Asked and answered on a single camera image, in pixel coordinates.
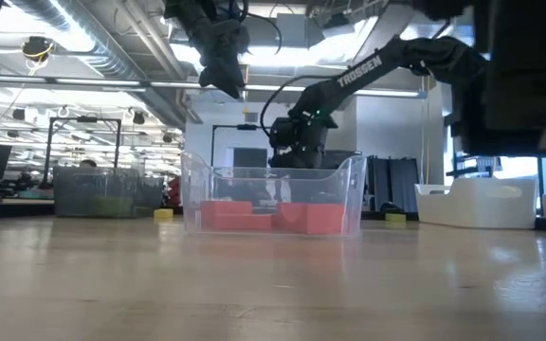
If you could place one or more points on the clear plastic bin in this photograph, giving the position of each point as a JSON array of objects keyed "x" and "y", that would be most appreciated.
[{"x": 197, "y": 189}]

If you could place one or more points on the dark wall screen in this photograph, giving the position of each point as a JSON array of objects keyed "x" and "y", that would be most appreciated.
[{"x": 344, "y": 158}]

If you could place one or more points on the green rectangular block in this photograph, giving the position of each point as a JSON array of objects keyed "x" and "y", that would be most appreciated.
[{"x": 395, "y": 218}]

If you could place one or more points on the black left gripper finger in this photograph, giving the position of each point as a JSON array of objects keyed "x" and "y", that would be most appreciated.
[
  {"x": 213, "y": 76},
  {"x": 236, "y": 78}
]

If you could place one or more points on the long yellow block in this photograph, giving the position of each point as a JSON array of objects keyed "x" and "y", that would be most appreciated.
[{"x": 163, "y": 213}]

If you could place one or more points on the silver round ventilation duct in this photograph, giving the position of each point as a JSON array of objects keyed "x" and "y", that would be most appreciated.
[{"x": 112, "y": 47}]

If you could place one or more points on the long ceiling light bar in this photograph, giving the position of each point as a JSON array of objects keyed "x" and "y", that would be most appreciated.
[{"x": 97, "y": 82}]

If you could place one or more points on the silver rectangular duct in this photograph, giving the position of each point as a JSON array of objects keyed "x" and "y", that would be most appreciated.
[{"x": 382, "y": 28}]

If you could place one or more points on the black ceiling camera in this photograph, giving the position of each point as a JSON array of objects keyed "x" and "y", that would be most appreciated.
[{"x": 37, "y": 47}]

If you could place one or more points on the red background object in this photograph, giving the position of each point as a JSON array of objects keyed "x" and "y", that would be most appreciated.
[{"x": 174, "y": 192}]

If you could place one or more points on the person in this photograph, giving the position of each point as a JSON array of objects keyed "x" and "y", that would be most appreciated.
[{"x": 88, "y": 164}]

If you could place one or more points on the wide red rectangular block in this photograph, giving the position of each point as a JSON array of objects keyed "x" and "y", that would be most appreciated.
[{"x": 244, "y": 222}]

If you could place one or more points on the dark grey curtain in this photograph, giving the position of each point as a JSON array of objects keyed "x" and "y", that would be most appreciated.
[{"x": 391, "y": 182}]

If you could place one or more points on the white plastic bin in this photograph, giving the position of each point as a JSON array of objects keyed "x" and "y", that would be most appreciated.
[{"x": 477, "y": 208}]

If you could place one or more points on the smoky grey plastic bin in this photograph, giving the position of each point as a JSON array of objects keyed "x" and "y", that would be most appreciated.
[{"x": 78, "y": 189}]

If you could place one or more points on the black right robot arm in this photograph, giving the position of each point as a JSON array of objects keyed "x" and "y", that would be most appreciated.
[{"x": 372, "y": 68}]

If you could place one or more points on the black gantry frame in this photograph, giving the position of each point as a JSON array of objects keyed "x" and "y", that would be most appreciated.
[
  {"x": 51, "y": 151},
  {"x": 247, "y": 126}
]

